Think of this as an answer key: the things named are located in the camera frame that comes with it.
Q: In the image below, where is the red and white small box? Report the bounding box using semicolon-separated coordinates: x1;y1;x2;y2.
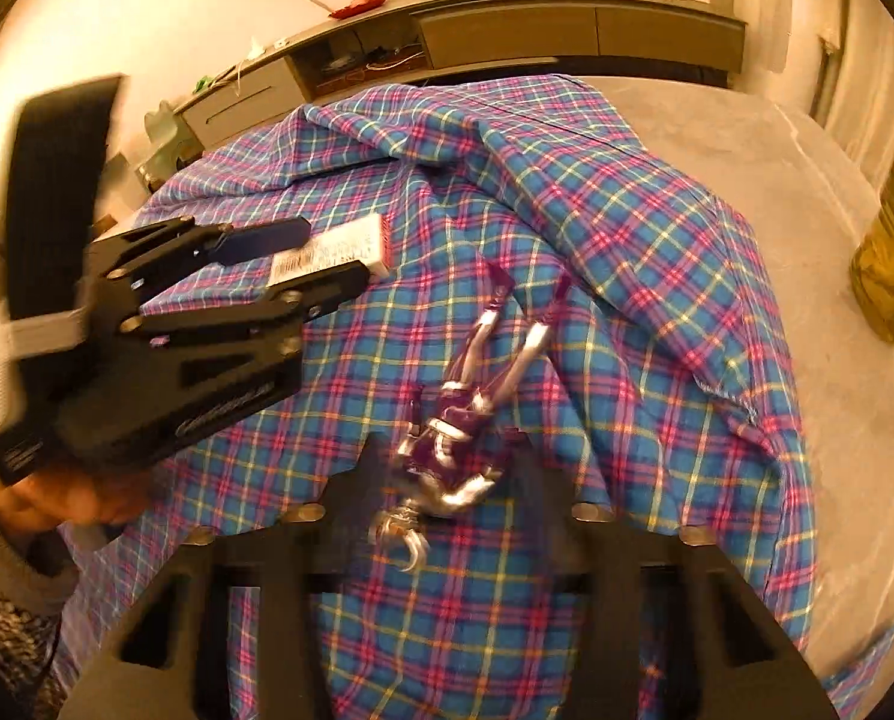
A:
268;211;394;292

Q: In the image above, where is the purple and silver toy figure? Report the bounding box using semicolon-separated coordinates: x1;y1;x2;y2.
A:
368;266;572;575

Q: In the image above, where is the blue pink plaid cloth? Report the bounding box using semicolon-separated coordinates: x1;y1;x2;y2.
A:
46;73;894;720

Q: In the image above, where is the person's left forearm grey sleeve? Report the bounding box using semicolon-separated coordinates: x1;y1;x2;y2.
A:
0;495;118;720

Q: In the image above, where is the person's left hand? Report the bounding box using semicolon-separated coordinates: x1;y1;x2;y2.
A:
0;431;152;537

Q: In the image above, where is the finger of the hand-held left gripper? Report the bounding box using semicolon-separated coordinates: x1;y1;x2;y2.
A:
91;216;313;293
121;262;373;350

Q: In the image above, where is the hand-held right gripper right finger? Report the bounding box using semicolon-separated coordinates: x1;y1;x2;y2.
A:
503;431;838;720

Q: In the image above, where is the pale green chair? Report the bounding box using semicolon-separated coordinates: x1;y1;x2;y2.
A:
141;101;204;192

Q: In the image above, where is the long grey wall cabinet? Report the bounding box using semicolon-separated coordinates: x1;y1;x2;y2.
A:
169;0;748;151

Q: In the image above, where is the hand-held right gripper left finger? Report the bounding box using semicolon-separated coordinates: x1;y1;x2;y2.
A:
57;435;410;720

